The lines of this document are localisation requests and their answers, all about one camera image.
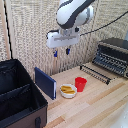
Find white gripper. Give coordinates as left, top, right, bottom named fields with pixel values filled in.
left=45, top=28, right=81, bottom=58

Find black wire oven tray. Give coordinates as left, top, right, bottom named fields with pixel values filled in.
left=79, top=63, right=113, bottom=86

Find black toaster oven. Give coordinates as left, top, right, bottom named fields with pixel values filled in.
left=92, top=37, right=128, bottom=80

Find blue book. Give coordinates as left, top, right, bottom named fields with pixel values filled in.
left=34, top=66, right=58, bottom=101

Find beige folding screen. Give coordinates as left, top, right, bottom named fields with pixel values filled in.
left=0, top=0, right=128, bottom=81

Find red plastic cup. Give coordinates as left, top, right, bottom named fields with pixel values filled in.
left=74, top=76, right=88, bottom=93

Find yellow food pieces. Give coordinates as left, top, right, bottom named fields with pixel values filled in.
left=60, top=85, right=76, bottom=94

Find white bowl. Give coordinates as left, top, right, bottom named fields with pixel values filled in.
left=59, top=83, right=79, bottom=100

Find black fabric storage box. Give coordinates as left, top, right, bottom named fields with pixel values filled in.
left=0, top=58, right=50, bottom=128

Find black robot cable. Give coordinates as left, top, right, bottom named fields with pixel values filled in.
left=79, top=10, right=128, bottom=37

